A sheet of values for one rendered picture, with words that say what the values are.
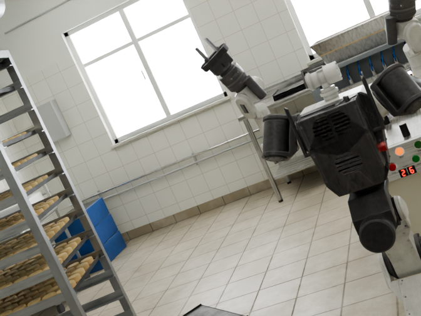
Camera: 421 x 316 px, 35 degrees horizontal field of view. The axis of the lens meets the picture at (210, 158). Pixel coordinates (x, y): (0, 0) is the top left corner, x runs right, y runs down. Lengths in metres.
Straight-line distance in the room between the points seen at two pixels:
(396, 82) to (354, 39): 1.37
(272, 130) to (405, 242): 0.64
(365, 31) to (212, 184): 3.88
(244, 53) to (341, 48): 3.24
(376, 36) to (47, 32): 4.56
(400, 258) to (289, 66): 4.32
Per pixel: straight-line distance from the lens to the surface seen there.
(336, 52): 3.59
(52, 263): 2.25
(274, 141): 2.27
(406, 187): 2.95
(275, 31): 6.68
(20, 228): 2.28
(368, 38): 3.58
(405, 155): 2.88
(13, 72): 2.65
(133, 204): 7.45
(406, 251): 2.56
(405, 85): 2.21
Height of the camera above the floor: 1.48
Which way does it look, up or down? 8 degrees down
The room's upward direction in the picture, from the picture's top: 24 degrees counter-clockwise
